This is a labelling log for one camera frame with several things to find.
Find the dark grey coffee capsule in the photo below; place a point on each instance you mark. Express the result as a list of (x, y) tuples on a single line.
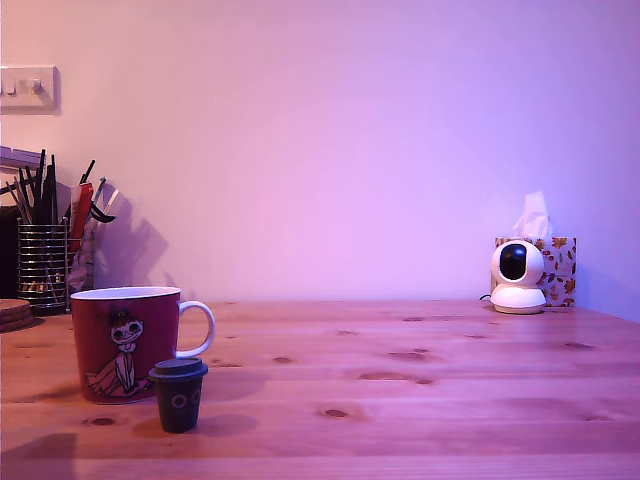
[(179, 400)]

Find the red cartoon figure mug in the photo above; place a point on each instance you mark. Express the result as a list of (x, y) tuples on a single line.
[(125, 310)]

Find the white tissue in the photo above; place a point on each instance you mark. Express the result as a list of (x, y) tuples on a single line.
[(534, 217)]

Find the metal tongs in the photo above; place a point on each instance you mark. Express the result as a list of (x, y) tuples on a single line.
[(102, 207)]

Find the crumpled patterned cloth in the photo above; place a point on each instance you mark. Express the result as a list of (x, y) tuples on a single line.
[(82, 265)]

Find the leaf print tissue box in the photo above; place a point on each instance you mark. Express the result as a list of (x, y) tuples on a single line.
[(562, 270)]

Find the black spatula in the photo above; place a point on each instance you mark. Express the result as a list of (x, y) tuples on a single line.
[(49, 200)]

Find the black box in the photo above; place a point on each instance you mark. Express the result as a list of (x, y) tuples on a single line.
[(7, 255)]

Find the white shelf edge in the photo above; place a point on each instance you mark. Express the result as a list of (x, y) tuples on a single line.
[(15, 159)]

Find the small white round camera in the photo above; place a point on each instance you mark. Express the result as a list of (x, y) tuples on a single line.
[(517, 297)]

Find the white light switch plate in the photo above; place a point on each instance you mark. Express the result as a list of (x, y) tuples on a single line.
[(30, 102)]

